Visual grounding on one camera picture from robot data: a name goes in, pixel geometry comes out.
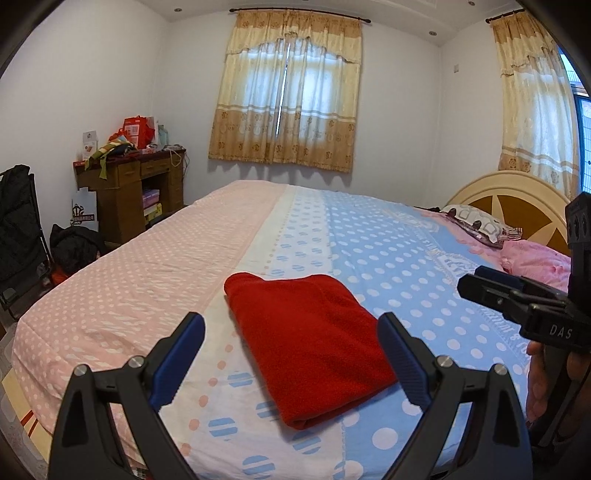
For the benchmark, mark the patterned pillow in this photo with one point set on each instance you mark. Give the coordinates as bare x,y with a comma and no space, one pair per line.
481,225

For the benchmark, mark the white card on wall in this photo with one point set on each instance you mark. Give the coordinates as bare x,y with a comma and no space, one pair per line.
89,144

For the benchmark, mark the beige centre window curtain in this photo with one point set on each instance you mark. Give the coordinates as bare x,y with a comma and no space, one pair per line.
289,90

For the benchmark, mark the red knitted sweater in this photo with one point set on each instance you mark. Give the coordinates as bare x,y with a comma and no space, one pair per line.
315,345

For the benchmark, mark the cream wooden headboard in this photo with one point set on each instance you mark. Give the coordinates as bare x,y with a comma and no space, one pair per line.
522,201

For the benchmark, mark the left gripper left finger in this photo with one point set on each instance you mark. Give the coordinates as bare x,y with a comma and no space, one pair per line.
86,444

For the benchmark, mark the colourful cloth on desk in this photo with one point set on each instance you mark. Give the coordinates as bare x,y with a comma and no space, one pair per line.
113,149

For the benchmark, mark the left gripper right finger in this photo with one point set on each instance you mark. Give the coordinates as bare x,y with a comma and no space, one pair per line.
495,443

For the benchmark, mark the beige side window curtain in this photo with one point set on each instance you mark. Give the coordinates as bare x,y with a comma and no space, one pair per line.
540,127

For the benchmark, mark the pink folded quilt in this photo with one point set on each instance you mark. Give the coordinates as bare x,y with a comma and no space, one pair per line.
537,262

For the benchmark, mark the bed with patterned sheet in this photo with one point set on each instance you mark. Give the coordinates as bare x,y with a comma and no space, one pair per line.
391,257

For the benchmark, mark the black bag on floor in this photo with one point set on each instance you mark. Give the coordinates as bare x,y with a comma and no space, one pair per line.
75,247

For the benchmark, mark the red gift bag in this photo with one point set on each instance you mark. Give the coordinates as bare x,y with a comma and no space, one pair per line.
139,130

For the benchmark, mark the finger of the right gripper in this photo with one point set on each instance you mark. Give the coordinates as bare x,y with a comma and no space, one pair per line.
512,282
508,303

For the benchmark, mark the white paper shopping bag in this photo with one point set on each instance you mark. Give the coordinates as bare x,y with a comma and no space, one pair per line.
84,213

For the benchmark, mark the person's right hand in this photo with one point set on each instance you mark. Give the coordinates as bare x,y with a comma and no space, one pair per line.
539,385

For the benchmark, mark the brown wooden desk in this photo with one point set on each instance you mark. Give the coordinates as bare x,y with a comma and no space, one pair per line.
119,195

